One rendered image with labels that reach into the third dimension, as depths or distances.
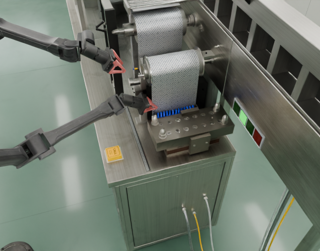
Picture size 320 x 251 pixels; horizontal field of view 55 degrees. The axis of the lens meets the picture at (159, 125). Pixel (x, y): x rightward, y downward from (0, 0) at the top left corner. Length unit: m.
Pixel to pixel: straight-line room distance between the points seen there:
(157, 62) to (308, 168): 0.77
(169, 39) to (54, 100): 2.00
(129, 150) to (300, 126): 0.85
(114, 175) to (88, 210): 1.01
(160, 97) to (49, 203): 1.41
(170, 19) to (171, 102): 0.41
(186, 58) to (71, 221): 1.52
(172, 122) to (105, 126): 0.39
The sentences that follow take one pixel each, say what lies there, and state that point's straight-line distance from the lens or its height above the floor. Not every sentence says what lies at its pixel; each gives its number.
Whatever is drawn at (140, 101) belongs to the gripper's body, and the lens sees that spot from 1.48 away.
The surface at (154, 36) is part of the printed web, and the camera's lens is 1.61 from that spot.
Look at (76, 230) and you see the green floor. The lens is 2.42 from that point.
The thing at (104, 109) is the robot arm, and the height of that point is 1.20.
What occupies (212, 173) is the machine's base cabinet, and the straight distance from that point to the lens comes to 1.70.
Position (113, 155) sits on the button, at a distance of 1.55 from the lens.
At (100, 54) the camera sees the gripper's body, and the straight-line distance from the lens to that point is 1.33.
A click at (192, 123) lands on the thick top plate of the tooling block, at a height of 1.03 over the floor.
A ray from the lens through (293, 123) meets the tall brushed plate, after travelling 1.11.
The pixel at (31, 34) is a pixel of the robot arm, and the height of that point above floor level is 1.47.
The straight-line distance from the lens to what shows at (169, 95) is 1.53.
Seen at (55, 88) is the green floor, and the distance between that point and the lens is 3.55.
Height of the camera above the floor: 2.11
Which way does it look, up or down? 46 degrees down
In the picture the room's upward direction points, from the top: straight up
